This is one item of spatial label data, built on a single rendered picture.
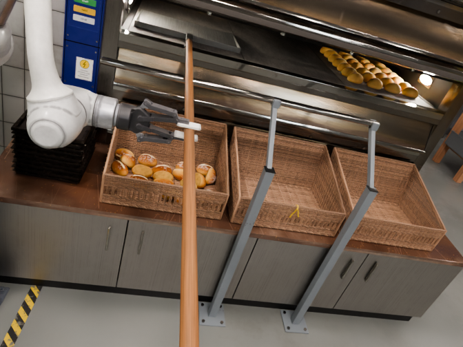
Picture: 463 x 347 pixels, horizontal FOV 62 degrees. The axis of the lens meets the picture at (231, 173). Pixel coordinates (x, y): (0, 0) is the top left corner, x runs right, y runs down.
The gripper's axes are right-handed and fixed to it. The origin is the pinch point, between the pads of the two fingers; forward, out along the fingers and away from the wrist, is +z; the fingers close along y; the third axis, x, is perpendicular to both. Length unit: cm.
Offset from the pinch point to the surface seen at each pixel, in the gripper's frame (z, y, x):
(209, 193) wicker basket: 19, 46, -35
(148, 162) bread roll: -9, 57, -67
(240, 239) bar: 38, 61, -25
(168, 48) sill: -10, 3, -84
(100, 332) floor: -15, 119, -10
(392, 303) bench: 142, 99, -33
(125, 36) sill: -30, 2, -83
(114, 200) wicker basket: -20, 58, -34
